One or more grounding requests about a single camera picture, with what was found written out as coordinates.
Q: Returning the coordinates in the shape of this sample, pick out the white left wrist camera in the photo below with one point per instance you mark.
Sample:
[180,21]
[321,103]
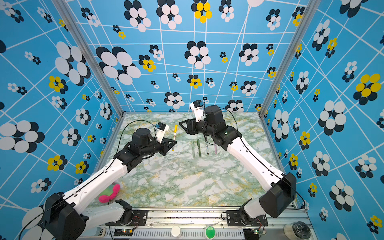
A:
[160,129]

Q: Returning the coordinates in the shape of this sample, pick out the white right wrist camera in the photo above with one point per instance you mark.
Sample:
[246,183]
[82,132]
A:
[198,109]

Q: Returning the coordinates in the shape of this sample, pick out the plush toy with glasses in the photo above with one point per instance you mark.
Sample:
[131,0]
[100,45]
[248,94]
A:
[109,193]

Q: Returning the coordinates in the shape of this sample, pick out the aluminium corner post right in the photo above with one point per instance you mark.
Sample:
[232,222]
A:
[288,57]

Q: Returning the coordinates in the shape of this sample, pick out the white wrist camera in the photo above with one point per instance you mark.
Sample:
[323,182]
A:
[198,109]
[160,129]

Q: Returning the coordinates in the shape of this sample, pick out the aluminium corner post left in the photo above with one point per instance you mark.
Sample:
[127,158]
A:
[64,12]

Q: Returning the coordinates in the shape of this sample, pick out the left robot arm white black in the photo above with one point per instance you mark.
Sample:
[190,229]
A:
[66,215]

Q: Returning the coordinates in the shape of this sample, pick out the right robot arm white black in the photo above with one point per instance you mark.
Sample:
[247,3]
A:
[280,188]

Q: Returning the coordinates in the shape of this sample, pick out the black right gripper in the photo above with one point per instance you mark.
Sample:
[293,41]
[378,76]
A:
[194,126]

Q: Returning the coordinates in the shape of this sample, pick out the green push button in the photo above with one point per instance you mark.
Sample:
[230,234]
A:
[209,233]

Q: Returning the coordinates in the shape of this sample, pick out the light green pen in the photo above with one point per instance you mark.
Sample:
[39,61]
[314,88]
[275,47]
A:
[193,149]

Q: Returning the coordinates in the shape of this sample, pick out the tape roll spool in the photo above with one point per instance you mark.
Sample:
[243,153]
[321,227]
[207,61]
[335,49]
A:
[297,231]

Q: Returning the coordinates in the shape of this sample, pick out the dark green pen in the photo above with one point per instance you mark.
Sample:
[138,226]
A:
[199,148]

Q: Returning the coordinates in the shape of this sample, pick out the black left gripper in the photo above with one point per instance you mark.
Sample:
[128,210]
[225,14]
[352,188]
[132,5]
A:
[164,146]

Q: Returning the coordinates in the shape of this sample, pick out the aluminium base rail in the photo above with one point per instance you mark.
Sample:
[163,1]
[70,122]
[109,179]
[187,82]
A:
[156,224]

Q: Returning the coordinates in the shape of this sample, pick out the aluminium corner post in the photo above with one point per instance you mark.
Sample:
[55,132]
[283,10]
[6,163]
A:
[64,12]
[288,57]

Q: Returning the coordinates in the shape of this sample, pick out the white marker pen yellow end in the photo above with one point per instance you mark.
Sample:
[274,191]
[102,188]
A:
[174,137]

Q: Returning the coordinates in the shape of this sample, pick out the white round button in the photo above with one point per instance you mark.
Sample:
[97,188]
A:
[176,231]

